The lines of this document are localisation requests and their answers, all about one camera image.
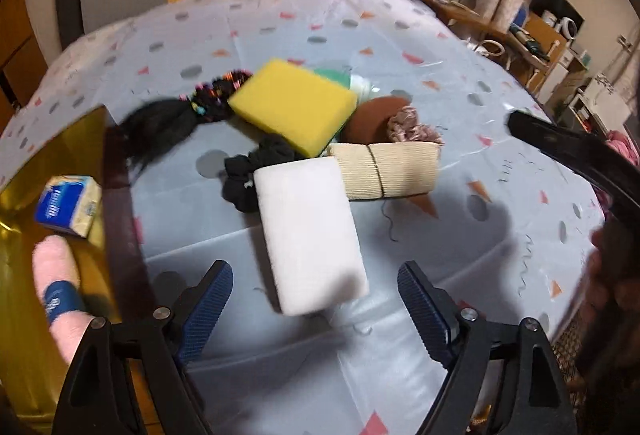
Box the wooden side desk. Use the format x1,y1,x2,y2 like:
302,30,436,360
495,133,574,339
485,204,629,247
377,0,506,46

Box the gold box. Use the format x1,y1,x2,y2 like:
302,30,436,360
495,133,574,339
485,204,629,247
0,108,151,435

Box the pink satin scrunchie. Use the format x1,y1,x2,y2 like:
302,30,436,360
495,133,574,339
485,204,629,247
386,105,446,146

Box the wooden wardrobe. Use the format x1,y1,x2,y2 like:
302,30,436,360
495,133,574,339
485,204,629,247
0,0,48,108

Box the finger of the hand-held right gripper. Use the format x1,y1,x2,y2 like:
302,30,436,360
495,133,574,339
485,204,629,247
507,110,640,216

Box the pink towel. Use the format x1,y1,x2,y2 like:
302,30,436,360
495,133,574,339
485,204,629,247
32,235,93,366

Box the black wig with coloured beads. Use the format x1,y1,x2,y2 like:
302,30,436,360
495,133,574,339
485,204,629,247
120,69,253,176

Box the beige knitted sleeve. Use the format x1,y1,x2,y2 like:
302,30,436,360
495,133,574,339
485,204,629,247
327,141,441,202

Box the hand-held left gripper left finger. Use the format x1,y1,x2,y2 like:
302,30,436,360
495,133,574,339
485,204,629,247
54,259,235,435

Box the black shelf unit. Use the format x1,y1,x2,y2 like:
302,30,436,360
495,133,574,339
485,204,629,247
510,0,586,66

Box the patterned white tablecloth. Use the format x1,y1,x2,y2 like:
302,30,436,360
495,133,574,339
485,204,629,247
0,0,608,435

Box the person's right hand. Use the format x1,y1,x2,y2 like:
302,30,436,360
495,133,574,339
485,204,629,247
582,225,640,366

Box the brown powder puff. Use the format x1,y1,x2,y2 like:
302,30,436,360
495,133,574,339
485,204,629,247
342,96,413,145

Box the pink cloth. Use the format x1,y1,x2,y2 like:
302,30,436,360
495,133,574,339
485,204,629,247
607,130,640,166

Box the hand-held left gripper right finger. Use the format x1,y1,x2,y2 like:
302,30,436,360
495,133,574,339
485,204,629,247
397,260,578,435

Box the yellow sponge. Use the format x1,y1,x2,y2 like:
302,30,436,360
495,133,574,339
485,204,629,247
227,58,358,158

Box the white storage boxes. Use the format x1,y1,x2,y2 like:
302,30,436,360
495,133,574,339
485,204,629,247
570,75,631,131

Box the white sponge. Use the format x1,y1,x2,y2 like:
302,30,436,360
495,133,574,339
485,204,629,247
253,156,371,316

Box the black scrunchie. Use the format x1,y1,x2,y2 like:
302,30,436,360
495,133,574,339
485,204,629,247
223,135,296,214

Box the blue tissue packet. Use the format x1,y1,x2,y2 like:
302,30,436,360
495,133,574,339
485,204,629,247
34,175,103,238

